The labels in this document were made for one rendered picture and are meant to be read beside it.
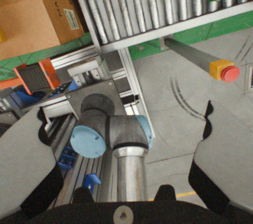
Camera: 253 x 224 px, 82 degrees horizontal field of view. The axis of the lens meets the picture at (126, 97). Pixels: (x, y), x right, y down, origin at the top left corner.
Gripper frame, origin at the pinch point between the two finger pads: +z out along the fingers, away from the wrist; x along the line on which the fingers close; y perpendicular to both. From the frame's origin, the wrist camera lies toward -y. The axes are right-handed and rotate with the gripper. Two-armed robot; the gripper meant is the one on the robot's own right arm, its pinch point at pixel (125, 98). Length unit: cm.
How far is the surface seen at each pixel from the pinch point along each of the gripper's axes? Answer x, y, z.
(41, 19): -33, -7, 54
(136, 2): 7, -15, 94
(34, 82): -26.4, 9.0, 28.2
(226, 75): 40, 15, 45
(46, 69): -22.4, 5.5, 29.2
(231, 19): 103, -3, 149
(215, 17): 55, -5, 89
